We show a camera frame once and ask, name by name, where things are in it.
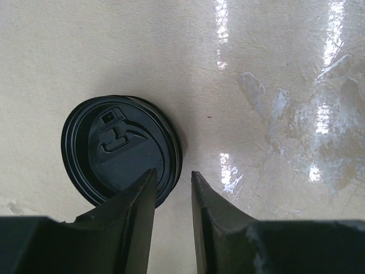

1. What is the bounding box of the black cup lid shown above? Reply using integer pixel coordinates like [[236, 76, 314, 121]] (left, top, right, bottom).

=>
[[60, 95, 183, 206]]

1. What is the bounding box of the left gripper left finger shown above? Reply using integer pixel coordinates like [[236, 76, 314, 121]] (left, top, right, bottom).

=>
[[1, 170, 157, 273]]

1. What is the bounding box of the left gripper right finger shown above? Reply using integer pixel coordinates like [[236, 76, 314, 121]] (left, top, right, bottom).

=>
[[191, 171, 364, 273]]

